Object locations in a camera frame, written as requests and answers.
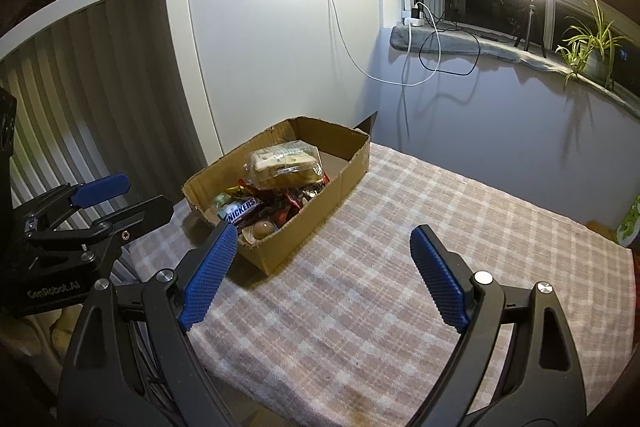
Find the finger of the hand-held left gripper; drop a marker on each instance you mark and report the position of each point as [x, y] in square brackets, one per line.
[140, 214]
[100, 190]

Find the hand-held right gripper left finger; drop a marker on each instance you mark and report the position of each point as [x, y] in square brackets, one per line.
[210, 277]

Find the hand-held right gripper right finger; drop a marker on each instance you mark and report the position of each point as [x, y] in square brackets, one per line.
[440, 282]

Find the egg-shaped chocolate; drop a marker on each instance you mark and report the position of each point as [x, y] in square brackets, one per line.
[262, 230]

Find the brown chocolate bar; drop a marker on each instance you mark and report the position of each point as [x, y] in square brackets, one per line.
[240, 210]

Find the pale green candy packet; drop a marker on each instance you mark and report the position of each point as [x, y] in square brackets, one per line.
[221, 203]

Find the yellow candy packet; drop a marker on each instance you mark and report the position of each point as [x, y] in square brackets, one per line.
[235, 190]

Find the cardboard box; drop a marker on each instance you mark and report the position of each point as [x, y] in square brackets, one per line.
[300, 232]

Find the red dried fruit packet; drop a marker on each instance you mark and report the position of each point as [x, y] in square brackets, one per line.
[292, 202]

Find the bagged sliced bread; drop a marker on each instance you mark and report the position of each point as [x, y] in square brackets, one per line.
[280, 162]

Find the white ribbed panel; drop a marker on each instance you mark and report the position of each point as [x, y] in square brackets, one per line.
[100, 107]

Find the green gift bag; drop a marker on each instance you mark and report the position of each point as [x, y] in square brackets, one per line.
[632, 222]

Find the white wardrobe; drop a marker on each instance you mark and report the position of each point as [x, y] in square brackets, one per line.
[275, 32]

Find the grey windowsill cloth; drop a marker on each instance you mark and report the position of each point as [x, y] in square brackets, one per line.
[460, 44]

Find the white power strip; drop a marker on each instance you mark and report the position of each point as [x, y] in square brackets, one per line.
[412, 23]

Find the potted spider plant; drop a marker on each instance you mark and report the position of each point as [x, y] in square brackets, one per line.
[597, 59]

